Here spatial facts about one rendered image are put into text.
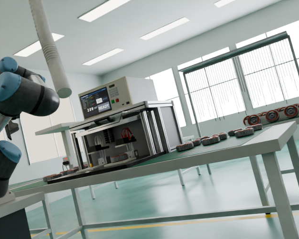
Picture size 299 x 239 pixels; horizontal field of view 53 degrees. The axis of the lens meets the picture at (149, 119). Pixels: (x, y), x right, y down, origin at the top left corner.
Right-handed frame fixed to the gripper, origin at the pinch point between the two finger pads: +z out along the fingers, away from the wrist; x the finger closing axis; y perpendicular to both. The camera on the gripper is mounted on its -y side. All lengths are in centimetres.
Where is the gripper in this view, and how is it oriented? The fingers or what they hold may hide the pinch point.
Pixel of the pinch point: (8, 136)
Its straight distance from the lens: 154.8
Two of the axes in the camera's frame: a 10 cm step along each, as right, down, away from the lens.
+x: -3.5, 2.6, 9.0
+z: 3.2, 9.3, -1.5
